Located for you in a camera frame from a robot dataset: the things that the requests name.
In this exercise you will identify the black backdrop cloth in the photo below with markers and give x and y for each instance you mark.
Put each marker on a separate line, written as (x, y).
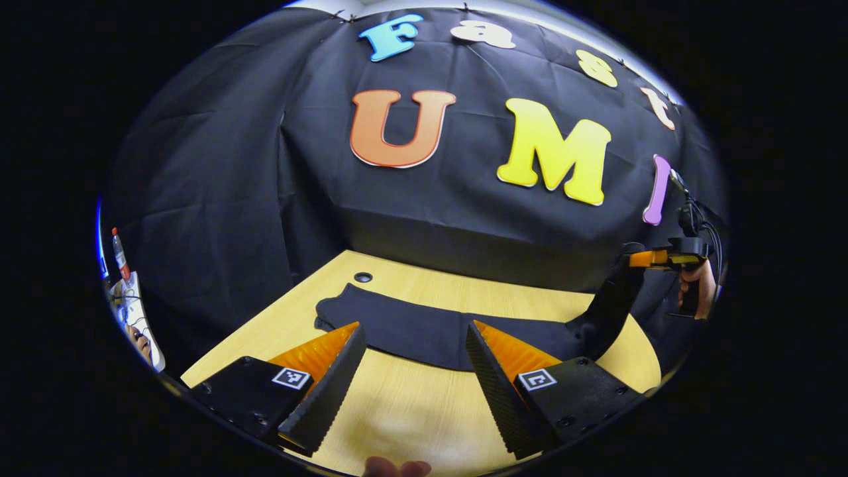
(265, 165)

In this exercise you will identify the dark jeans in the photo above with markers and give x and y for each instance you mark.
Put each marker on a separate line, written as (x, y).
(411, 324)

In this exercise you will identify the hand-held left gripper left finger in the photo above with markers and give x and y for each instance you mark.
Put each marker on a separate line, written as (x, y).
(328, 397)

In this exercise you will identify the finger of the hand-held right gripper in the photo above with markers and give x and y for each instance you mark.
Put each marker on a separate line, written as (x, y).
(649, 258)

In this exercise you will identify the white side table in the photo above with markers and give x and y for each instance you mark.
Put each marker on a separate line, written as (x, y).
(136, 305)

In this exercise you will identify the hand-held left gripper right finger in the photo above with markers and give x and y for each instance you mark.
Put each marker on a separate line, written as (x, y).
(497, 391)

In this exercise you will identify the clear bottle red cap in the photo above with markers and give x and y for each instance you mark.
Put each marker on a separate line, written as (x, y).
(120, 255)

